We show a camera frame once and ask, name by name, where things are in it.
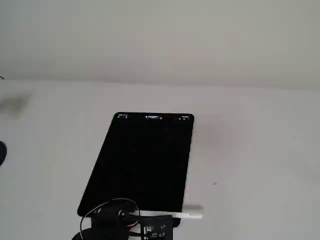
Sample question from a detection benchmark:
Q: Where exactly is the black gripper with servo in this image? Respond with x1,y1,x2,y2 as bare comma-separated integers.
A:
138,214,175,240

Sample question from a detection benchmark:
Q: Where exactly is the white stylus pencil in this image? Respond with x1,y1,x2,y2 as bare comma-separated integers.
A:
133,209,204,220

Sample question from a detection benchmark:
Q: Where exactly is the black screen silver tablet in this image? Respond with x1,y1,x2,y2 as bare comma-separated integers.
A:
76,111,195,229

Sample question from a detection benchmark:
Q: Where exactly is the black round object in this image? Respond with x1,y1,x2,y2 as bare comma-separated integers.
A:
0,140,8,167

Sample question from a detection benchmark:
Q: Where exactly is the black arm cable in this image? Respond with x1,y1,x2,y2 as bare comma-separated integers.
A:
79,198,140,235

